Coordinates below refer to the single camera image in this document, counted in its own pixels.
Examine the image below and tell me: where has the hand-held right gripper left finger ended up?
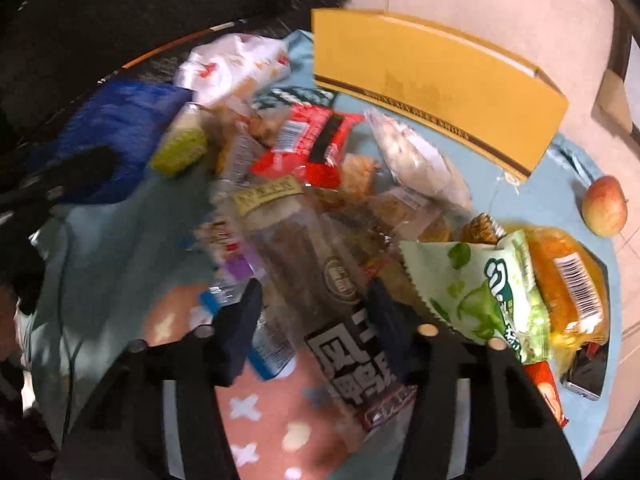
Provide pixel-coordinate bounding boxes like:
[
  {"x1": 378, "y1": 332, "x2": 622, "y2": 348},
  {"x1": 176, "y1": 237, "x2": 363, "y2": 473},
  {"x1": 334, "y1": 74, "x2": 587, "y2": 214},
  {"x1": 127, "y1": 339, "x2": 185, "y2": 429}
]
[{"x1": 52, "y1": 277, "x2": 263, "y2": 480}]

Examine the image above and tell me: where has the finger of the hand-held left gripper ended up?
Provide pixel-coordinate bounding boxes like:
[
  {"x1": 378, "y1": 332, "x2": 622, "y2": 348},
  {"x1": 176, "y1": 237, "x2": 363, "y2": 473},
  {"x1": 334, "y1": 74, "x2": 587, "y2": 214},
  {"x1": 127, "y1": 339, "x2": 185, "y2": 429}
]
[{"x1": 0, "y1": 146, "x2": 121, "y2": 211}]

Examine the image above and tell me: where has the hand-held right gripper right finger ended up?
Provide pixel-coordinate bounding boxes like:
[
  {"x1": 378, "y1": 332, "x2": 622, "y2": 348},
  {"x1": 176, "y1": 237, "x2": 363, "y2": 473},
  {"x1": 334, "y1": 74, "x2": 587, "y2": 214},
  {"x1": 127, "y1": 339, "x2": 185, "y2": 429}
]
[{"x1": 365, "y1": 277, "x2": 583, "y2": 480}]

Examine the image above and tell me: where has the clear packet with black-white print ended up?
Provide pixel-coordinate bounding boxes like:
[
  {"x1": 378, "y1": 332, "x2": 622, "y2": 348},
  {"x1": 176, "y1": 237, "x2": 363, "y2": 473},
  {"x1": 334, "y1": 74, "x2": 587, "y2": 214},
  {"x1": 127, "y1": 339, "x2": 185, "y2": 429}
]
[{"x1": 234, "y1": 184, "x2": 419, "y2": 432}]

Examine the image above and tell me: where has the red snack packet with barcode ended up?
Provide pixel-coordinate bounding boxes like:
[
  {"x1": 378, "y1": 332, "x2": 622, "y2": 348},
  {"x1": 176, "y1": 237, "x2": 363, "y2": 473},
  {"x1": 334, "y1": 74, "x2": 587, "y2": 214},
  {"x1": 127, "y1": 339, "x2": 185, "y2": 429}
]
[{"x1": 250, "y1": 105, "x2": 366, "y2": 192}]

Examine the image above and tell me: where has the yellow cardboard box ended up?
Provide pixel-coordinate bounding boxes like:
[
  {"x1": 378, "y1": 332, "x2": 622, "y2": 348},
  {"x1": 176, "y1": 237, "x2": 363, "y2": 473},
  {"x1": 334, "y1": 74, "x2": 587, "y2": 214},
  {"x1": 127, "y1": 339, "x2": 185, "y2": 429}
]
[{"x1": 310, "y1": 8, "x2": 570, "y2": 182}]

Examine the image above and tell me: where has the blue-white small packet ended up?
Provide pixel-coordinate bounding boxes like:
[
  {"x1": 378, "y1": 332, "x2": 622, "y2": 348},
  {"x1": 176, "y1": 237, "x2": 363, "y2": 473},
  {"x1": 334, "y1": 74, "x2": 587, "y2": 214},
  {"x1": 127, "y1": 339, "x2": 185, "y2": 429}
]
[{"x1": 200, "y1": 280, "x2": 297, "y2": 382}]

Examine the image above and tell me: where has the green snack packet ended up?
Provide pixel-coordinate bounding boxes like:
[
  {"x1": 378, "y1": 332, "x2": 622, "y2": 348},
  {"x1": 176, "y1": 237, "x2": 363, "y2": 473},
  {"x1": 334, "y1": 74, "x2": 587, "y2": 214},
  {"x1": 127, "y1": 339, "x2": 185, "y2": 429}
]
[{"x1": 400, "y1": 230, "x2": 552, "y2": 365}]

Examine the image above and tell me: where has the yellow-green small packet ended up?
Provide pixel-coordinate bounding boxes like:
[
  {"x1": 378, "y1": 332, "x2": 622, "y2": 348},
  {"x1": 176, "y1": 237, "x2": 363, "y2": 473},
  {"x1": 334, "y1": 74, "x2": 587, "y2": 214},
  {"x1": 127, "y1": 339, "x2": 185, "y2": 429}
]
[{"x1": 149, "y1": 102, "x2": 209, "y2": 179}]

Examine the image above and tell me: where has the orange-brown pastry packet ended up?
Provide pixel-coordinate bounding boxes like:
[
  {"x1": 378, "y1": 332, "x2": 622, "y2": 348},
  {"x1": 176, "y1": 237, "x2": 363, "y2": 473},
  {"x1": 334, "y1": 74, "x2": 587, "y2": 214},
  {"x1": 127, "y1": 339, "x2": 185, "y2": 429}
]
[{"x1": 340, "y1": 152, "x2": 382, "y2": 197}]

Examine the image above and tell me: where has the small red packet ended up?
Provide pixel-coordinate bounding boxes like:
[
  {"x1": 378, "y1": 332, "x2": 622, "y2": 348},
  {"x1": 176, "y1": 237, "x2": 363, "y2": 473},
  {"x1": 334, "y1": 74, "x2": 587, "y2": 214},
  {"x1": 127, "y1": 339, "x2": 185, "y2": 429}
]
[{"x1": 525, "y1": 360, "x2": 571, "y2": 428}]

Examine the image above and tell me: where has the dark carved wooden furniture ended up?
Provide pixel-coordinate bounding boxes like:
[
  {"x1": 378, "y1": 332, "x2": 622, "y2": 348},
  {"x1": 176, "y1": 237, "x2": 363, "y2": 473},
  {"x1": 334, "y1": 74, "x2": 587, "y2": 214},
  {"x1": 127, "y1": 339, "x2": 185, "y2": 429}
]
[{"x1": 0, "y1": 0, "x2": 351, "y2": 161}]

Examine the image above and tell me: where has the clear packet of white pieces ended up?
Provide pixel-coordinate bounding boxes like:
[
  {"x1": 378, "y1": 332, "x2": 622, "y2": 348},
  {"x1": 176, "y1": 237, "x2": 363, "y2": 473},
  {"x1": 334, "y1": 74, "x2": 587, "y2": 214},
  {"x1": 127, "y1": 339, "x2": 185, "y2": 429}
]
[{"x1": 365, "y1": 110, "x2": 474, "y2": 212}]

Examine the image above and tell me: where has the orange clear packet with barcode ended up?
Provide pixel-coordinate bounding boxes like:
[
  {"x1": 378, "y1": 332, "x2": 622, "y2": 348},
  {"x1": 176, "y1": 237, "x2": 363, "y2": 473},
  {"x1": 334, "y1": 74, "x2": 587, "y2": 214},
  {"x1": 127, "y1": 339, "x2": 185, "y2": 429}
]
[{"x1": 525, "y1": 227, "x2": 611, "y2": 376}]

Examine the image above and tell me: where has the white packet with red print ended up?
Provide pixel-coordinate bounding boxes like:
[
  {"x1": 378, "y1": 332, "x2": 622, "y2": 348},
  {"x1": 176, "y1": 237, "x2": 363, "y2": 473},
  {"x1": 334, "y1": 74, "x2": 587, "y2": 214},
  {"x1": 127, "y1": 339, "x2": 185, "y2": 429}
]
[{"x1": 175, "y1": 34, "x2": 292, "y2": 107}]

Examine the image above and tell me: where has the black smartphone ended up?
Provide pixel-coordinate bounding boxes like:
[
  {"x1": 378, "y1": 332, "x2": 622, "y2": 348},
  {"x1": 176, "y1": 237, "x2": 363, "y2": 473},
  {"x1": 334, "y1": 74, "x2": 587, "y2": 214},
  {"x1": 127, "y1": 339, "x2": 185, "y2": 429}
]
[{"x1": 560, "y1": 260, "x2": 612, "y2": 402}]

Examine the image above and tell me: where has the red-yellow apple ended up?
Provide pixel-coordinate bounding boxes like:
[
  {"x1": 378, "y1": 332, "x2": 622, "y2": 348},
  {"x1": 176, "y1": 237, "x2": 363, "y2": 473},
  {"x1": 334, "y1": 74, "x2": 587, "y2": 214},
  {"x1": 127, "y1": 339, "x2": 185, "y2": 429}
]
[{"x1": 581, "y1": 175, "x2": 629, "y2": 237}]

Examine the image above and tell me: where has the cardboard corner protector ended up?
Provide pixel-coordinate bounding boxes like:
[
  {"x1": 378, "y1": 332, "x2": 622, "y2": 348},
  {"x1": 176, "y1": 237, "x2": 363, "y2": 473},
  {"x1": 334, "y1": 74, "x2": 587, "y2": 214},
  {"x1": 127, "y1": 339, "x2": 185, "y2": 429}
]
[{"x1": 595, "y1": 67, "x2": 634, "y2": 132}]

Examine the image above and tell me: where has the dark framed panel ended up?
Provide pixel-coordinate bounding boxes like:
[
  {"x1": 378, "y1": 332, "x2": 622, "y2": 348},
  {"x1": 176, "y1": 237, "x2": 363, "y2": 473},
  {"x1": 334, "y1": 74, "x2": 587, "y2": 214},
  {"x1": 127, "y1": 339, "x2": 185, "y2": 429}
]
[{"x1": 607, "y1": 0, "x2": 640, "y2": 147}]

